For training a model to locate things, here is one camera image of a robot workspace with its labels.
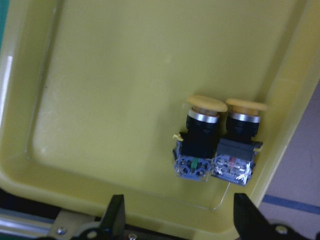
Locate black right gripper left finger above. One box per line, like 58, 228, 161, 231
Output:
99, 194, 125, 240

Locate yellow push button switch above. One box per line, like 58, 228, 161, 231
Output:
211, 98, 268, 186
172, 95, 228, 182

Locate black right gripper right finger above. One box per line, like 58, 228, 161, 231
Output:
233, 193, 277, 240

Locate yellow plastic tray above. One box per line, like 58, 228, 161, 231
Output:
0, 0, 320, 240

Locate green plastic tray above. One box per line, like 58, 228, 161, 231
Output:
0, 0, 10, 43

